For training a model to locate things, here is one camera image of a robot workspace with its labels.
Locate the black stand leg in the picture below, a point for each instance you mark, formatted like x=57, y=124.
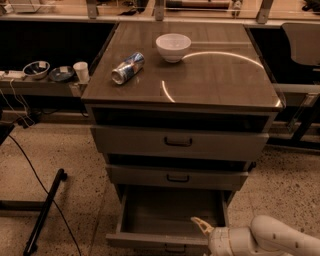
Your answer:
x=31, y=245

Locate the grey bottom drawer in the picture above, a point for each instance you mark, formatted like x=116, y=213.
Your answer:
x=160, y=218

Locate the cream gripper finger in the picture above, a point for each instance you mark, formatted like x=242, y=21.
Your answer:
x=205, y=227

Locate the grey drawer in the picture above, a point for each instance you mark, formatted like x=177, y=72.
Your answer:
x=160, y=218
x=179, y=178
x=177, y=143

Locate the white paper cup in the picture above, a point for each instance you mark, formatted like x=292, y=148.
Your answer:
x=81, y=69

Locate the grey top drawer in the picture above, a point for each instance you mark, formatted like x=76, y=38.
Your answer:
x=177, y=143

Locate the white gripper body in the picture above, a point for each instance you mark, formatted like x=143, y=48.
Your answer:
x=218, y=239

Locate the white bowl with blue inside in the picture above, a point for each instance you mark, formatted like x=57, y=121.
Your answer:
x=36, y=70

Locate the grey middle drawer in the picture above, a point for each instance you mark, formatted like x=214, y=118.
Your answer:
x=179, y=178

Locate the white power strip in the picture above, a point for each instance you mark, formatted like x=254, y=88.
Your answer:
x=12, y=74

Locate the grey drawer cabinet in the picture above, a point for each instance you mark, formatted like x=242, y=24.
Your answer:
x=219, y=85

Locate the blue silver drink can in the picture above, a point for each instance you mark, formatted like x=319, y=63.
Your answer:
x=128, y=68

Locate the grey chair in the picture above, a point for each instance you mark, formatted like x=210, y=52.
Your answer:
x=304, y=41

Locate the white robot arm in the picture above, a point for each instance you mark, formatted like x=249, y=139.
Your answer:
x=265, y=236

